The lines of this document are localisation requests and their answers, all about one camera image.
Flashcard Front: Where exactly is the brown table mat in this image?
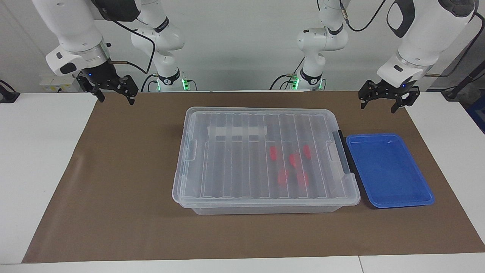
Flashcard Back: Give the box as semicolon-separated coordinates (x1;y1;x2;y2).
22;91;485;263

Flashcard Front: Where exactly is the black box latch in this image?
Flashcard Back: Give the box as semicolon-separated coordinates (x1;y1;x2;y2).
333;130;355;175

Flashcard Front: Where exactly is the clear plastic storage box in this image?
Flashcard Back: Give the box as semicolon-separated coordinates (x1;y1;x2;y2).
172;107;361;215

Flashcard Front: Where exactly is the black base cable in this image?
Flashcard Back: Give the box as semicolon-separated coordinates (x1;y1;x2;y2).
141;73;159;92
270;57;306;90

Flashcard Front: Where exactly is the blue plastic tray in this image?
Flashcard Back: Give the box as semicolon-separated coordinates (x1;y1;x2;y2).
346;133;435;209

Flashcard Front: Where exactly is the black clamp foot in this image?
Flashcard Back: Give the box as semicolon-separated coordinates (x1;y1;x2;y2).
0;80;20;104

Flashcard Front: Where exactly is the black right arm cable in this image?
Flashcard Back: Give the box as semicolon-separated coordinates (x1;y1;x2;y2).
109;18;156;75

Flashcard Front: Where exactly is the blue crate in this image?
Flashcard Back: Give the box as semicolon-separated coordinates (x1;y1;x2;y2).
467;95;485;134

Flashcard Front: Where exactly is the white power strip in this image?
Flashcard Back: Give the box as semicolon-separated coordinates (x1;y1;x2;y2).
40;75;78;93

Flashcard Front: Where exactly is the clear plastic box lid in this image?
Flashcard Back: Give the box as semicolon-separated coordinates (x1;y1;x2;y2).
172;107;361;208

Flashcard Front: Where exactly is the black stand pole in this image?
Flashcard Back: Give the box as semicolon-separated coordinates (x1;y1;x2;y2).
443;61;485;100

